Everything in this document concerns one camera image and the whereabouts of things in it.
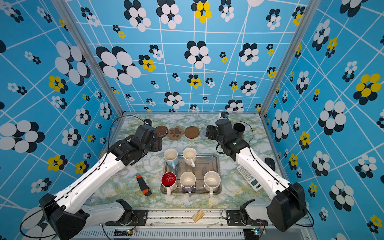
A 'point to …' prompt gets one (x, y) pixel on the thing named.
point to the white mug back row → (190, 155)
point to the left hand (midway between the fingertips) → (157, 139)
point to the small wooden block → (198, 215)
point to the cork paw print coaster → (175, 133)
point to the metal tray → (204, 163)
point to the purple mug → (188, 181)
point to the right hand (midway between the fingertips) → (214, 127)
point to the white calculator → (254, 184)
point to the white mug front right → (212, 180)
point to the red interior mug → (169, 182)
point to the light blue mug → (171, 156)
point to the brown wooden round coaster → (192, 132)
